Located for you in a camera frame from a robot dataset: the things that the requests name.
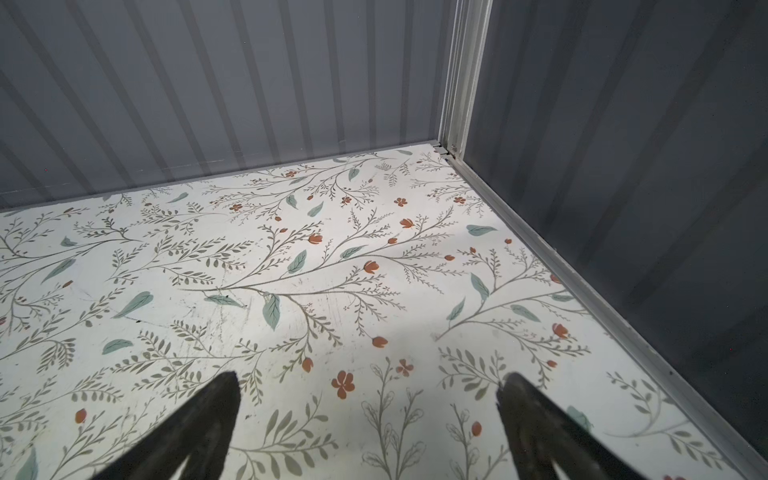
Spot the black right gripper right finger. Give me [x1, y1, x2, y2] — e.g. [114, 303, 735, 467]
[496, 373, 642, 479]

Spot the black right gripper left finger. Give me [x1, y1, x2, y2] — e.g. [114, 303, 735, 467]
[95, 371, 241, 479]

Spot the aluminium enclosure frame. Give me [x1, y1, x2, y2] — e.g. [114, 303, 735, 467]
[1, 1, 767, 479]

